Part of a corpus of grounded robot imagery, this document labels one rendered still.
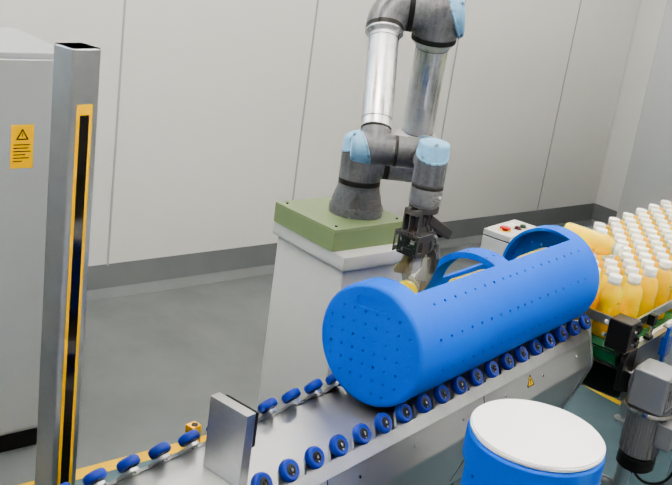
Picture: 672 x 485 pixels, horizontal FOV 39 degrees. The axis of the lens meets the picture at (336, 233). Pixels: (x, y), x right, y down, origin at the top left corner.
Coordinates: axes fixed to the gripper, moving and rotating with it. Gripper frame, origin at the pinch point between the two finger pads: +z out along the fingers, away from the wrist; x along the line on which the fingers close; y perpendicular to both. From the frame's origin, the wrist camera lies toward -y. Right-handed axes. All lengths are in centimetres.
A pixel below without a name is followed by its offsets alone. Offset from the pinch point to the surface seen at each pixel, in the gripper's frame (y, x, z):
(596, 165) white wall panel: -509, -178, 74
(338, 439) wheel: 44, 16, 20
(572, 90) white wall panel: -460, -187, 15
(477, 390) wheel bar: -9.5, 17.0, 24.6
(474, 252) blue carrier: -17.9, 4.3, -5.9
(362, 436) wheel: 36.8, 16.9, 20.8
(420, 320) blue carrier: 21.2, 16.2, -1.6
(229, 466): 66, 8, 21
